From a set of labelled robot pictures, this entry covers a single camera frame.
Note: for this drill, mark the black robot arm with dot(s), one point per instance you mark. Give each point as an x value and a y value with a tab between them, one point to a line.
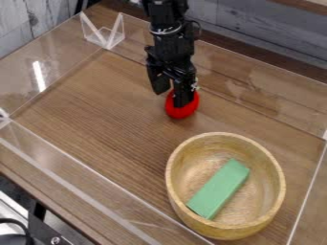
164	13

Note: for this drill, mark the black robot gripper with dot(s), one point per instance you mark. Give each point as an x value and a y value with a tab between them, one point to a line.
169	60

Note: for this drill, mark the clear acrylic enclosure walls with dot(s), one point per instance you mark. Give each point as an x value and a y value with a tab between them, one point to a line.
85	137

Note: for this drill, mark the oval wooden bowl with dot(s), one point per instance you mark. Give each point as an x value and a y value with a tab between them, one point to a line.
252	207

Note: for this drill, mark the red plush radish toy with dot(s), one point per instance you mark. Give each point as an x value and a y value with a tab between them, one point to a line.
180	112

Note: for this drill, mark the green rectangular block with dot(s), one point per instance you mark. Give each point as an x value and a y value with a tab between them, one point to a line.
219	189

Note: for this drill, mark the clear acrylic corner bracket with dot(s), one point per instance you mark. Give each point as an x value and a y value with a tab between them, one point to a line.
104	37

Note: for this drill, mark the black metal table frame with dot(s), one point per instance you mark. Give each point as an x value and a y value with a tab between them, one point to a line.
44	235

